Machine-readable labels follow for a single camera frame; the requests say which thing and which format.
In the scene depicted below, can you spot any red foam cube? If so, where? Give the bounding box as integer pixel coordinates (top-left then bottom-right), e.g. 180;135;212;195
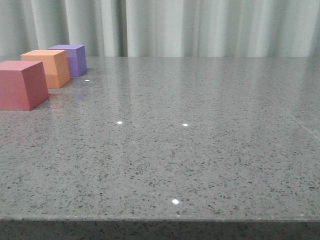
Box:
0;60;49;111

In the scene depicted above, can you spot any pale green curtain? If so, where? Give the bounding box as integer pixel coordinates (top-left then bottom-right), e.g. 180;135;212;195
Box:
0;0;320;57

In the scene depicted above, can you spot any purple foam cube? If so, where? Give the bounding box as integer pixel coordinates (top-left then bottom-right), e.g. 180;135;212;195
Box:
48;44;87;77

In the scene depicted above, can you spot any orange foam cube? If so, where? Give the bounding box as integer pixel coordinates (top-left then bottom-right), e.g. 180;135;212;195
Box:
20;49;71;89

